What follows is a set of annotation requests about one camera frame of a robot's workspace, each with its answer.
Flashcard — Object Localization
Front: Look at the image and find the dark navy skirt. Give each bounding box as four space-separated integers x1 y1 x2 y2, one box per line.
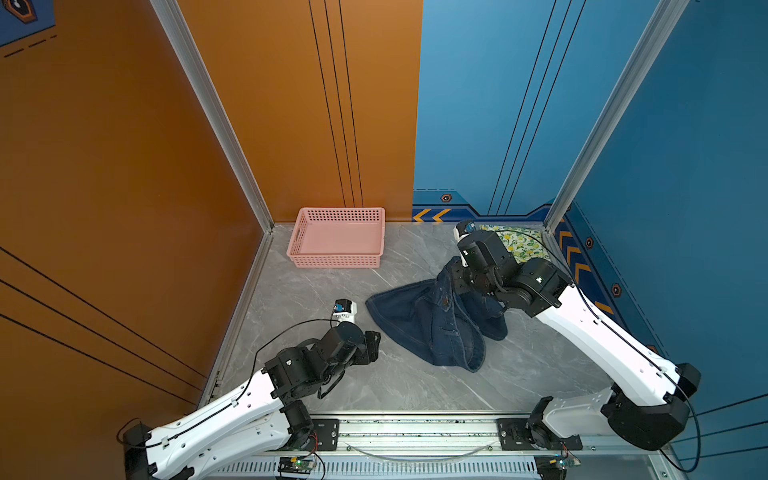
365 256 508 372

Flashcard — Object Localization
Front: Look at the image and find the lemon print skirt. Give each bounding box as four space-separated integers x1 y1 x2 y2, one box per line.
479 224 552 263

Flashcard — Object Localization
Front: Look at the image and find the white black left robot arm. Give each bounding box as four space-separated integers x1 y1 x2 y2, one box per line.
120 321 381 479

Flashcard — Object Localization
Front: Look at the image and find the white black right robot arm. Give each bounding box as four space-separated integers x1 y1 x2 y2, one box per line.
453 220 701 451

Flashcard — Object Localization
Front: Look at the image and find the pink perforated plastic basket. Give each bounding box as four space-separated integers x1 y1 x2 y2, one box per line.
287 207 386 269

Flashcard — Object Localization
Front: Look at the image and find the green circuit board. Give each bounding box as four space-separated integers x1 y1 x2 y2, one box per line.
276 456 319 479

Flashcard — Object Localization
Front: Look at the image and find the right circuit board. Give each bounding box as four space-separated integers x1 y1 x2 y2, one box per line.
534 456 582 480

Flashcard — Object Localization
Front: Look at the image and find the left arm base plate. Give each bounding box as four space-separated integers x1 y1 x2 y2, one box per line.
301 417 340 452

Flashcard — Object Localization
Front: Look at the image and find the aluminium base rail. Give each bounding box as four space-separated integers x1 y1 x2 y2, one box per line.
205 413 685 479

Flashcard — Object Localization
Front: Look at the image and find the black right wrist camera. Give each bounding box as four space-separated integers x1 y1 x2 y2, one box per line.
453 219 476 242

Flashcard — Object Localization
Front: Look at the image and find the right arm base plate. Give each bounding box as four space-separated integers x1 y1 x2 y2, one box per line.
496 417 583 451

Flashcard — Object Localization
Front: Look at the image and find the aluminium left corner post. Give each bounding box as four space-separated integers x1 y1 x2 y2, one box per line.
148 0 276 234

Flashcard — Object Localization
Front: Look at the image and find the aluminium corner post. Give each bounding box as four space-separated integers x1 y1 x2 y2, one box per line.
543 0 689 233
148 0 276 234

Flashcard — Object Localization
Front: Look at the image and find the aluminium right corner post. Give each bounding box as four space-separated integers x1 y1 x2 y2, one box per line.
543 0 689 233

